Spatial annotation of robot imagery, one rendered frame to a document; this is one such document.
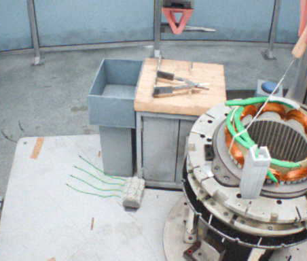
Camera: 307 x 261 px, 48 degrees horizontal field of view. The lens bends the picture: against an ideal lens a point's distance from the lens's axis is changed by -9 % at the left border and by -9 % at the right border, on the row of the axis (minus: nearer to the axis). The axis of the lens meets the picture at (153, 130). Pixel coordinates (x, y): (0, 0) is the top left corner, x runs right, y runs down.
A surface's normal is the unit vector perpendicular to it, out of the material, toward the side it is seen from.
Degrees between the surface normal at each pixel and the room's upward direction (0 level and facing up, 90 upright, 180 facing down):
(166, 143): 90
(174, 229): 0
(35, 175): 0
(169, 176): 90
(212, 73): 0
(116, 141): 90
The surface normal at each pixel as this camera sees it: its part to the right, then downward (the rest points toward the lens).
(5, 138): 0.01, -0.75
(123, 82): -0.11, 0.65
